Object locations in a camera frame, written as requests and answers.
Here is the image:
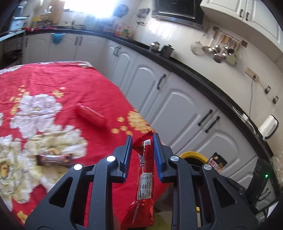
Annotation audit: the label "black snack packet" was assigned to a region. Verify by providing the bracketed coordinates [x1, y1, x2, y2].
[207, 152, 227, 173]

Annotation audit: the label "red snack bar wrapper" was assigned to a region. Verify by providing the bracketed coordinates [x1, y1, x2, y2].
[120, 131, 155, 229]

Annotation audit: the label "yellow rimmed trash bin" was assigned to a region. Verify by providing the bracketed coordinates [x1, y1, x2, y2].
[179, 151, 208, 165]

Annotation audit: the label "white electric kettle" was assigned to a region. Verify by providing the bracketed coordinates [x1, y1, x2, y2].
[259, 114, 279, 140]

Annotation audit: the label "brown candy bar wrapper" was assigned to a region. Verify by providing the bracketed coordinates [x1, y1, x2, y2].
[36, 154, 73, 168]

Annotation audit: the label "red sausage stick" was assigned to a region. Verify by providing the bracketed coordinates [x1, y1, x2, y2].
[75, 103, 106, 129]

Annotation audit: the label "black curved countertop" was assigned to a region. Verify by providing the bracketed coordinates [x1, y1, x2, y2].
[1, 29, 274, 160]

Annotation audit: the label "red floral tablecloth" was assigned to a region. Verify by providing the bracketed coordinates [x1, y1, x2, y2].
[0, 61, 168, 226]

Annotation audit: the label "dark cooking pot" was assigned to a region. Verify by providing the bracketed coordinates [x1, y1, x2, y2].
[160, 44, 174, 58]

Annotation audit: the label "steel kettle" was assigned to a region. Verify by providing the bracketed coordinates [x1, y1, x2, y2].
[150, 41, 160, 52]

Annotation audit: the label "hanging steel ladles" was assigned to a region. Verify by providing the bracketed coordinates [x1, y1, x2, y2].
[202, 31, 241, 66]

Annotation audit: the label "condiment bottles group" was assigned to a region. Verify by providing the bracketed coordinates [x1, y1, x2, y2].
[115, 24, 134, 39]

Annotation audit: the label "steel range hood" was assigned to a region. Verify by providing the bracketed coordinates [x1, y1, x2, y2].
[152, 0, 204, 30]

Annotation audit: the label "blue hanging basket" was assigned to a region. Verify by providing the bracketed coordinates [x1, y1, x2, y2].
[52, 33, 65, 44]

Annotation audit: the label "white upper cabinet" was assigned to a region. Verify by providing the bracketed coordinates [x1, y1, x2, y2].
[200, 1, 282, 46]

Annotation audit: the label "black cabinet handle left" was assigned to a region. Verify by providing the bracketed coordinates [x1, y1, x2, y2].
[198, 109, 213, 127]

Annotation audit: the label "black cabinet handle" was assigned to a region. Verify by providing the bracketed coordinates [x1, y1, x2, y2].
[156, 74, 166, 90]
[198, 109, 213, 127]
[205, 116, 220, 133]

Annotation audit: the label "black cabinet handle right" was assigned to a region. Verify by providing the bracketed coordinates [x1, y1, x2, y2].
[205, 116, 220, 133]

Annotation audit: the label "black cabinet handle far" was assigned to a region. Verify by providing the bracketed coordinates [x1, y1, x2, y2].
[156, 74, 166, 90]

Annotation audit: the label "black power cable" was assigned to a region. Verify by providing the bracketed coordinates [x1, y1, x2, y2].
[249, 77, 257, 117]

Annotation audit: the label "white wall socket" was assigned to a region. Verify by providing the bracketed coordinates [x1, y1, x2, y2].
[245, 67, 259, 82]

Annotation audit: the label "wire mesh skimmer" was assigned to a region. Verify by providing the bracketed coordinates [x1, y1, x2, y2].
[190, 27, 210, 56]

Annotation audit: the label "round wall fan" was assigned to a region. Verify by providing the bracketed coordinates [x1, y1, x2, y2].
[113, 4, 129, 18]

